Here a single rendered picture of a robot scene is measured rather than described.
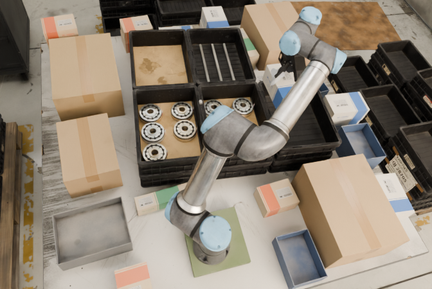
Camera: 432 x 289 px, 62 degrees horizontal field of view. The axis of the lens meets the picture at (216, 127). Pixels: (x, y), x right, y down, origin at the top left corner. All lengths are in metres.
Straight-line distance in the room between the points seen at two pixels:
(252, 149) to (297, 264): 0.70
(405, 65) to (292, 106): 2.14
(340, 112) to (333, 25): 2.13
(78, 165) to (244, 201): 0.74
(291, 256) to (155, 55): 1.20
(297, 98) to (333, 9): 3.03
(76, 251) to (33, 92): 1.74
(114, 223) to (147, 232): 0.14
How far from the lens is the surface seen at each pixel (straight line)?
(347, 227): 1.54
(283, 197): 1.63
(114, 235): 1.53
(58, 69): 1.86
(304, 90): 1.16
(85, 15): 3.61
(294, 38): 1.23
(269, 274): 1.59
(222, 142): 1.10
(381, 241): 1.58
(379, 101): 2.79
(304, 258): 1.64
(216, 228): 1.32
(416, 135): 2.57
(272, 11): 2.26
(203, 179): 1.22
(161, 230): 1.58
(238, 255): 1.55
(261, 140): 1.07
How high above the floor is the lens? 2.20
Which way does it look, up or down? 54 degrees down
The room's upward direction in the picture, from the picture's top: 11 degrees clockwise
